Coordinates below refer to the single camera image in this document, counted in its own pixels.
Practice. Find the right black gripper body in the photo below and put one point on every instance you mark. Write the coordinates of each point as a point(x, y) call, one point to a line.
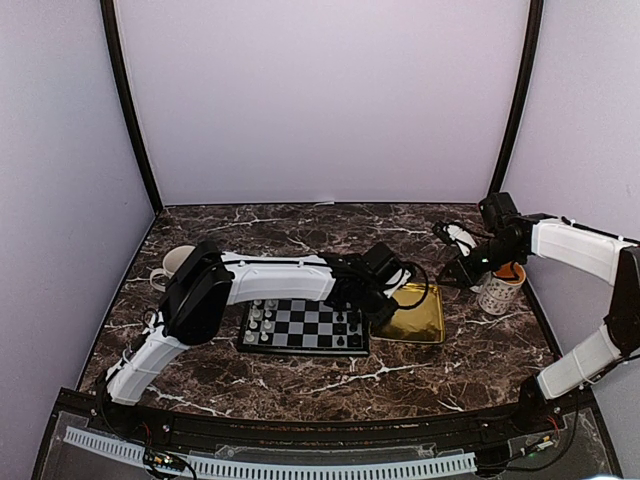
point(476, 273)

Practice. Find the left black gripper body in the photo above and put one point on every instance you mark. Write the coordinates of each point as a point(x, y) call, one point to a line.
point(375, 314)

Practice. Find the gold metal tray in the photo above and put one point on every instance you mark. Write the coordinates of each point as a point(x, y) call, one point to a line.
point(422, 325)

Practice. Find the black pawn corner square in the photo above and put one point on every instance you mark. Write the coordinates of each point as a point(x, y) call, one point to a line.
point(341, 342)

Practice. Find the black white chess board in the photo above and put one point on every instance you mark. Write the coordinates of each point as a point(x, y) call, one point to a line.
point(301, 328)

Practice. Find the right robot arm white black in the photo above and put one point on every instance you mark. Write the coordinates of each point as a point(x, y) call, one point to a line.
point(589, 275)

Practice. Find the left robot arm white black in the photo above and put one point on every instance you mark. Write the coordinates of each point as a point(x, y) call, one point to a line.
point(190, 311)

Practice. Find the yellow inside cactus mug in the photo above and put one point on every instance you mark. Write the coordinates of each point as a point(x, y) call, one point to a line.
point(498, 289)

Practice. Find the tall cactus print mug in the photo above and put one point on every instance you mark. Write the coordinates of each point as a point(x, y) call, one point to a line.
point(171, 262)

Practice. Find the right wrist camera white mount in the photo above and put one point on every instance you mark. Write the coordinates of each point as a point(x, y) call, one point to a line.
point(454, 234)

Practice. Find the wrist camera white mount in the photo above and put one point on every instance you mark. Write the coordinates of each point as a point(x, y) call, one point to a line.
point(398, 280)
point(454, 234)

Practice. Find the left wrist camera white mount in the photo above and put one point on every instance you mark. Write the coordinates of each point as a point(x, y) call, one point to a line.
point(398, 280)

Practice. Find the black front rail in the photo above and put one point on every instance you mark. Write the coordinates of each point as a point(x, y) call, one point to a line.
point(181, 429)

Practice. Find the right black frame post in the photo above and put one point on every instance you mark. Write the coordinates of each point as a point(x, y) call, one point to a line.
point(521, 89)

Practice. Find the black frame post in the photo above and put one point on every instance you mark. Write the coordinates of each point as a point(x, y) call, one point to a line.
point(119, 71)
point(521, 89)

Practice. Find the white slotted cable duct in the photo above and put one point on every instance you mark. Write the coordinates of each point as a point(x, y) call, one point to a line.
point(202, 467)

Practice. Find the left black frame post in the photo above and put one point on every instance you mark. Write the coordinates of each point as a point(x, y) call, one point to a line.
point(119, 71)

